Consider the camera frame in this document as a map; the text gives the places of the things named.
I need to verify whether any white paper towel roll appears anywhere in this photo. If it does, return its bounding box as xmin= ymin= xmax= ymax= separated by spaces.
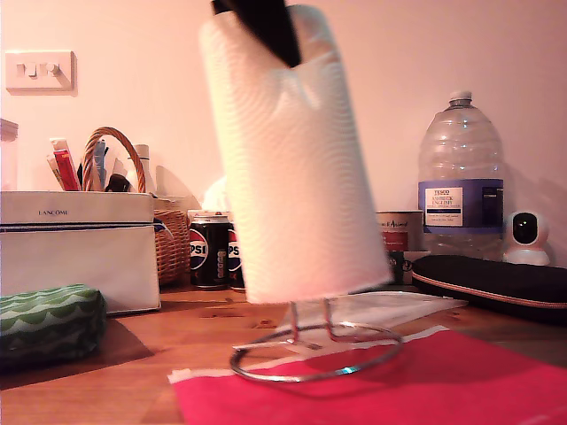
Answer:
xmin=198 ymin=4 xmax=393 ymax=305

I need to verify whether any chrome wire paper towel stand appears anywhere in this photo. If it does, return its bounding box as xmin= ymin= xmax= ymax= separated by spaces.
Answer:
xmin=229 ymin=297 xmax=404 ymax=384

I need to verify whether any white tissue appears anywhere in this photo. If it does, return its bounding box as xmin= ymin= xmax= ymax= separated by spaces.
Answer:
xmin=201 ymin=176 xmax=234 ymax=213

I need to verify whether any white bottle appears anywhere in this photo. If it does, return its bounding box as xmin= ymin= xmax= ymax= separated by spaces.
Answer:
xmin=131 ymin=143 xmax=159 ymax=195

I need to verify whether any grey cardboard carton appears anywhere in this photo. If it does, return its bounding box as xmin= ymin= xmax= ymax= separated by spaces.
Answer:
xmin=152 ymin=193 xmax=190 ymax=213

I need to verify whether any large clear water bottle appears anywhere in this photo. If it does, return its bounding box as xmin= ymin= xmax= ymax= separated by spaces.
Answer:
xmin=418 ymin=91 xmax=505 ymax=262

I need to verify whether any silver tin with script print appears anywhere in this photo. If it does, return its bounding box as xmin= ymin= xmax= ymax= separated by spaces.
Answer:
xmin=376 ymin=210 xmax=425 ymax=253

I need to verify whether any black Pepsi can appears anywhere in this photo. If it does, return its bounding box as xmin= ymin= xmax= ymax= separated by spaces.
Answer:
xmin=189 ymin=211 xmax=231 ymax=290
xmin=227 ymin=216 xmax=248 ymax=291

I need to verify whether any red and white tube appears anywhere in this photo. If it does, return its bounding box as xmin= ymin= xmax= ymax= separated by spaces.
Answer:
xmin=47 ymin=137 xmax=83 ymax=192

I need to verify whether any white Lancome box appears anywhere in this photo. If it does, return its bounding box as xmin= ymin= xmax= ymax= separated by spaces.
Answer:
xmin=0 ymin=190 xmax=161 ymax=315

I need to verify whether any clear plastic bag with print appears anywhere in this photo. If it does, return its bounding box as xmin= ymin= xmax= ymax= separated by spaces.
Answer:
xmin=232 ymin=291 xmax=469 ymax=355

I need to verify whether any black zipped case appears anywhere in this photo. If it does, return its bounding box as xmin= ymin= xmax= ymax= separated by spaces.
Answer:
xmin=410 ymin=255 xmax=567 ymax=327

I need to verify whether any green wave-pattern pouch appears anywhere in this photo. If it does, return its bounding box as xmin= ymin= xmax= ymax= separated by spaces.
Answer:
xmin=0 ymin=283 xmax=108 ymax=362

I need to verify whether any white wall light switch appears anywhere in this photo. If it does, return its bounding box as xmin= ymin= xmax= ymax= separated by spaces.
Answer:
xmin=4 ymin=50 xmax=77 ymax=95

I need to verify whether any wicker basket with handle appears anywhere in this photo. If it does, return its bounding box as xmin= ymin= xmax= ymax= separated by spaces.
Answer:
xmin=82 ymin=127 xmax=191 ymax=287

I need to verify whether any small white round camera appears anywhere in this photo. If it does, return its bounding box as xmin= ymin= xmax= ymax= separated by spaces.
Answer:
xmin=502 ymin=211 xmax=552 ymax=267

